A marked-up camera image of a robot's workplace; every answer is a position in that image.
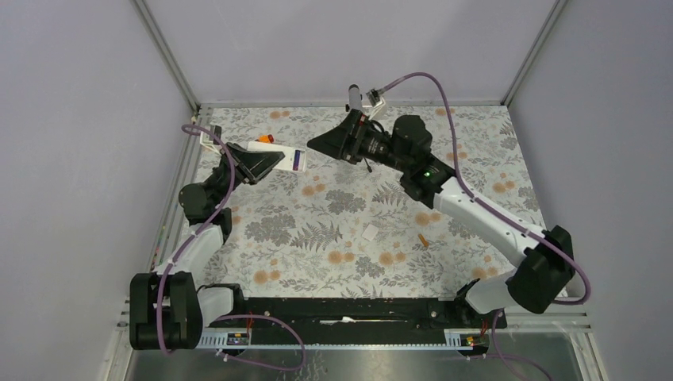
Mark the white remote battery cover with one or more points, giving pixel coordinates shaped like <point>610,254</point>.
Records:
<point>370,232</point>

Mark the white air conditioner remote control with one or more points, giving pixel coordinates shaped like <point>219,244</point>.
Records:
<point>287,163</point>

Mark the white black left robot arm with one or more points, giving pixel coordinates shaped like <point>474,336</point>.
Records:
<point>166,312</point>

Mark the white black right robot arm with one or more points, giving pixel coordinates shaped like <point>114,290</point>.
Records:
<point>540,256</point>

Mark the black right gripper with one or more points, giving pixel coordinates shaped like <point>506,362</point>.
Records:
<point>345,140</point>

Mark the aluminium frame rail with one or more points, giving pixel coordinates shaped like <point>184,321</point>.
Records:
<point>166,54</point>

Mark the orange toy car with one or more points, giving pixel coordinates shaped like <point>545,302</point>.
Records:
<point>267,139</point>

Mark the floral patterned table mat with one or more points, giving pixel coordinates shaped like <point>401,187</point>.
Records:
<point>300,234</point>

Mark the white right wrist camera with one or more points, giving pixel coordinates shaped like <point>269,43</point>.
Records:
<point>377,104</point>

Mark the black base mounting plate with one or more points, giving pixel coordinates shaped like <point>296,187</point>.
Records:
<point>356,320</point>

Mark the orange battery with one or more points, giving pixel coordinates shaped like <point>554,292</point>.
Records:
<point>423,240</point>

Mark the purple battery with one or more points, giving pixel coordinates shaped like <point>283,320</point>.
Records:
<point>299,162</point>

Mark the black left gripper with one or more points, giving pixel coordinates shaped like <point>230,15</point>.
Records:
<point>252,167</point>

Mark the slotted grey cable duct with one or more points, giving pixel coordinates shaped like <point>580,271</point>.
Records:
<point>240,340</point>

